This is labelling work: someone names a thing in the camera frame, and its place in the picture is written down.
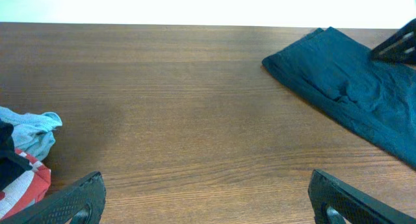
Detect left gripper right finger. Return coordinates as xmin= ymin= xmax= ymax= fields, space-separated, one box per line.
xmin=307 ymin=169 xmax=415 ymax=224

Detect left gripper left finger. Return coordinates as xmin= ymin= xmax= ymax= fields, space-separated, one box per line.
xmin=1 ymin=171 xmax=107 ymax=224

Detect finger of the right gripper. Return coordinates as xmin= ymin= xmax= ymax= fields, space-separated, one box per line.
xmin=370 ymin=19 xmax=415 ymax=64

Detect navy blue shorts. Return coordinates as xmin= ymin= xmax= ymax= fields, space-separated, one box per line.
xmin=262 ymin=27 xmax=415 ymax=168

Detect black folded garment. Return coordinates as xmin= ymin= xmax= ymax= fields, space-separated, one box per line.
xmin=1 ymin=121 xmax=33 ymax=190

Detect light blue grey folded garment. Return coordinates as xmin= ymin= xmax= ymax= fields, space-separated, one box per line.
xmin=1 ymin=107 xmax=62 ymax=161

